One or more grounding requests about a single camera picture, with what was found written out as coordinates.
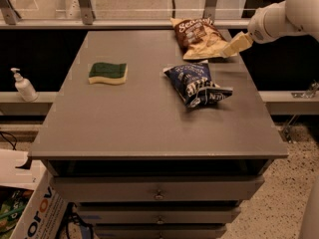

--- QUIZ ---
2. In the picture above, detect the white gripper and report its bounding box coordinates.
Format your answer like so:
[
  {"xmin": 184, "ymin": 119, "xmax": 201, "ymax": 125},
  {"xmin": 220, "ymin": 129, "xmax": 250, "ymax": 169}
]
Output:
[{"xmin": 220, "ymin": 4, "xmax": 277, "ymax": 58}]

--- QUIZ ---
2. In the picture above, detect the brown chip bag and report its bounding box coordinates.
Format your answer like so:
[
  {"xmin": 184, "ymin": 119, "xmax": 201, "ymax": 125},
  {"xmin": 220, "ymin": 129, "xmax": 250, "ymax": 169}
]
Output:
[{"xmin": 170, "ymin": 18, "xmax": 229, "ymax": 60}]

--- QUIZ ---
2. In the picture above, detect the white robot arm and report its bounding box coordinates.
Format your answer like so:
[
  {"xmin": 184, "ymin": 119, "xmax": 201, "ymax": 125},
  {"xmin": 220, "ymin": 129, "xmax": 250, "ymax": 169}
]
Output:
[{"xmin": 223, "ymin": 0, "xmax": 319, "ymax": 239}]

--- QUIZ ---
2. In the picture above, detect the blue chip bag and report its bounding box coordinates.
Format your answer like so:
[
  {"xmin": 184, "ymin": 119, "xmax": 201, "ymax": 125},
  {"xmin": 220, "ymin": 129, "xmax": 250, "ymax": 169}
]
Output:
[{"xmin": 162, "ymin": 60, "xmax": 233, "ymax": 109}]

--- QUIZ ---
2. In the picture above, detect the green yellow sponge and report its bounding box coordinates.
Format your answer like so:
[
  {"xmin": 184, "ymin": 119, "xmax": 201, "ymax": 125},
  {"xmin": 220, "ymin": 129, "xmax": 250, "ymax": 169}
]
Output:
[{"xmin": 89, "ymin": 62, "xmax": 128, "ymax": 85}]

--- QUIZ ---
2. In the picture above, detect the grey drawer cabinet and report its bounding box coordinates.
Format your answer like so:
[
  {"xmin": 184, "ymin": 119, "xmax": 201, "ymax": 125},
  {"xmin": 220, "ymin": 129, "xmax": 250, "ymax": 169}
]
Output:
[{"xmin": 31, "ymin": 30, "xmax": 287, "ymax": 239}]

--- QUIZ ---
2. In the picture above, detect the top drawer knob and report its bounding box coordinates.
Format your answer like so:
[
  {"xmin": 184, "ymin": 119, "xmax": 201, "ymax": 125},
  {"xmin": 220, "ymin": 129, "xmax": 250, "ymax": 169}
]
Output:
[{"xmin": 154, "ymin": 190, "xmax": 164, "ymax": 201}]

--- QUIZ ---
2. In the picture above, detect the drawer knob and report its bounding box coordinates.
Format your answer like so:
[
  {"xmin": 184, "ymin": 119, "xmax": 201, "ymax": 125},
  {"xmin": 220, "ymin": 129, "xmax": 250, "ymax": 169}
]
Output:
[
  {"xmin": 156, "ymin": 216, "xmax": 165, "ymax": 225},
  {"xmin": 154, "ymin": 190, "xmax": 164, "ymax": 201}
]

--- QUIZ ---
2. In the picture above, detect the middle drawer knob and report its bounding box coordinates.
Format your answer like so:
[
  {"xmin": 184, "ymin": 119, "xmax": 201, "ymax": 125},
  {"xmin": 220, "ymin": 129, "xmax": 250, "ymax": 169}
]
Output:
[{"xmin": 156, "ymin": 216, "xmax": 165, "ymax": 225}]

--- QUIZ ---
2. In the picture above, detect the white pump bottle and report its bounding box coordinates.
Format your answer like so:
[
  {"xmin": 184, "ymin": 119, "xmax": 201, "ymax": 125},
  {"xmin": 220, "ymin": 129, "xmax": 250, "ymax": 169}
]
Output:
[{"xmin": 11, "ymin": 68, "xmax": 38, "ymax": 102}]

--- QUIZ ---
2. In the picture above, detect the white cardboard box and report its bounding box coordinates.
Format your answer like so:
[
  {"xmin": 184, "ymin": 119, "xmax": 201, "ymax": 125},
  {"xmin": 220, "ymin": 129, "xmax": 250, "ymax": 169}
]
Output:
[{"xmin": 0, "ymin": 149, "xmax": 67, "ymax": 239}]

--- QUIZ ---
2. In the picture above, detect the metal bracket on rail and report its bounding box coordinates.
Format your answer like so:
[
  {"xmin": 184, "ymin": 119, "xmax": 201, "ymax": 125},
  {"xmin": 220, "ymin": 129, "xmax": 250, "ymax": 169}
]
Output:
[{"xmin": 292, "ymin": 81, "xmax": 319, "ymax": 99}]

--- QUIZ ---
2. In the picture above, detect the black floor cable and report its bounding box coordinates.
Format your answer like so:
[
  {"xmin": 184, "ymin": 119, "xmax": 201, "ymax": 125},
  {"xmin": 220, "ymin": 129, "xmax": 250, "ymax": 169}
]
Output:
[{"xmin": 0, "ymin": 130, "xmax": 18, "ymax": 151}]

